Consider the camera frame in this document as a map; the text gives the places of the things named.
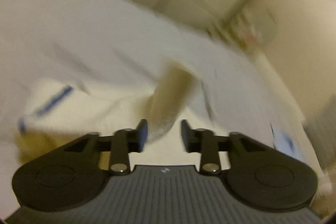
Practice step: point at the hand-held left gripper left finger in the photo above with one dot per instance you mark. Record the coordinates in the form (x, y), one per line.
(143, 136)

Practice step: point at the cream sweater with blue stripes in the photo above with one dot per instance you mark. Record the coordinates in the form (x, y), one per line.
(105, 113)

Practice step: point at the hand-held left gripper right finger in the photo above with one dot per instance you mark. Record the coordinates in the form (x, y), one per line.
(185, 137)

